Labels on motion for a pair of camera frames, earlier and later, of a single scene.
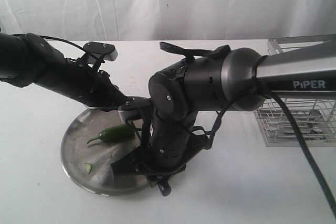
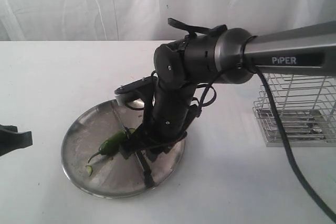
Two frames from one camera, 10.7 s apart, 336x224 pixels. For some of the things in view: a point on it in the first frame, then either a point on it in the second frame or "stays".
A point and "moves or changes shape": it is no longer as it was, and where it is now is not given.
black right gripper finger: [128, 166] to [134, 144]
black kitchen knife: [165, 187] moves or changes shape
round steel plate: [95, 139] stays
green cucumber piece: [124, 132] to [111, 147]
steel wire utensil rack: [315, 117] stays
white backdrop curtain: [110, 6] stays
